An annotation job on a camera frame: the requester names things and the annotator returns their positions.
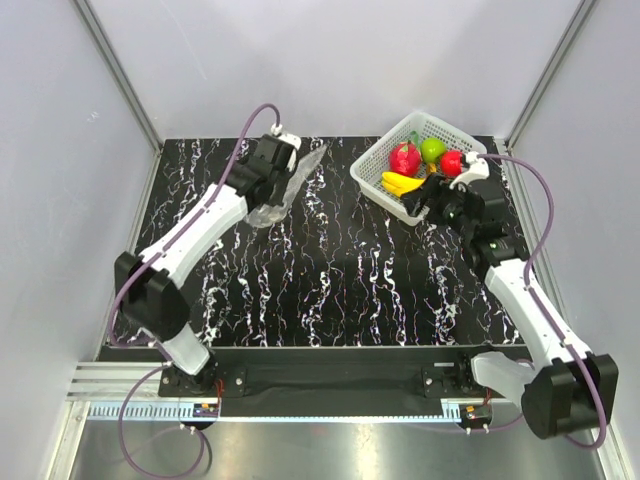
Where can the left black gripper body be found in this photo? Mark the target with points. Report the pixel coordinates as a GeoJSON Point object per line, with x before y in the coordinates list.
{"type": "Point", "coordinates": [280, 183]}

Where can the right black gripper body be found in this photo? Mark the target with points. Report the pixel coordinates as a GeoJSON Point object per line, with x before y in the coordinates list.
{"type": "Point", "coordinates": [447, 206]}

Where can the clear dotted zip top bag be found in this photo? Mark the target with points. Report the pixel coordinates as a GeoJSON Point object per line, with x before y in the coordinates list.
{"type": "Point", "coordinates": [268, 215]}

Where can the red apple toy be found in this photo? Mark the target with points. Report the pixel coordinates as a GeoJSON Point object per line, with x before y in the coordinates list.
{"type": "Point", "coordinates": [453, 163]}

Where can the green apple toy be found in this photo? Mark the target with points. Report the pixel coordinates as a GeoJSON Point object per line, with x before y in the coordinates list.
{"type": "Point", "coordinates": [432, 149]}

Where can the red dragon fruit toy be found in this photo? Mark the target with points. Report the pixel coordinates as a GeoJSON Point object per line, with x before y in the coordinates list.
{"type": "Point", "coordinates": [405, 159]}

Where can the white plastic basket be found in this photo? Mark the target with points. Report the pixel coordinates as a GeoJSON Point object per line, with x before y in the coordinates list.
{"type": "Point", "coordinates": [416, 127]}

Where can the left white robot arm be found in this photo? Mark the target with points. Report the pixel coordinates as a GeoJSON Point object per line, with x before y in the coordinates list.
{"type": "Point", "coordinates": [148, 285]}

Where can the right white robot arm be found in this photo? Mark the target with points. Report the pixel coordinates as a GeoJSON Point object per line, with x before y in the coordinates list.
{"type": "Point", "coordinates": [567, 388]}

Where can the yellow banana bunch toy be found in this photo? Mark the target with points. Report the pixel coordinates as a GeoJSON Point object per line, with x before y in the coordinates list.
{"type": "Point", "coordinates": [398, 185]}

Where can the black marble pattern mat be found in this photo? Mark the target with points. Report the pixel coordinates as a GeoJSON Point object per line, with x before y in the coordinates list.
{"type": "Point", "coordinates": [339, 270]}

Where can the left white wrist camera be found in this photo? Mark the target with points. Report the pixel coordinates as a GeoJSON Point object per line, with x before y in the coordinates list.
{"type": "Point", "coordinates": [280, 133]}

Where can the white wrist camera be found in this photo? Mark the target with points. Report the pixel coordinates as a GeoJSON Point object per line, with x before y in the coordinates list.
{"type": "Point", "coordinates": [478, 169]}
{"type": "Point", "coordinates": [280, 133]}

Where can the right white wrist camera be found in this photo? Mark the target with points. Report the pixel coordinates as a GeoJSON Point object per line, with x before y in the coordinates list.
{"type": "Point", "coordinates": [478, 169]}

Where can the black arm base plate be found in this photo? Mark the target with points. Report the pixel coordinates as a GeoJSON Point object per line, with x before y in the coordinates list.
{"type": "Point", "coordinates": [305, 382]}

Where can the right aluminium frame post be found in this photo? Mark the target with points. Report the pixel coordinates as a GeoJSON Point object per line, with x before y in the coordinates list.
{"type": "Point", "coordinates": [559, 54]}

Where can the aluminium frame post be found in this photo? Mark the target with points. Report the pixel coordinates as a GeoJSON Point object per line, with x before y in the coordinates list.
{"type": "Point", "coordinates": [104, 46]}
{"type": "Point", "coordinates": [559, 54]}

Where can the left aluminium frame post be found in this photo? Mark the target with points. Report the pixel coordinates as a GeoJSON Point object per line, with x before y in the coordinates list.
{"type": "Point", "coordinates": [104, 46]}

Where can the slotted white cable duct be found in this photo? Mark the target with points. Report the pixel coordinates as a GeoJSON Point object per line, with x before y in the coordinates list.
{"type": "Point", "coordinates": [153, 411]}

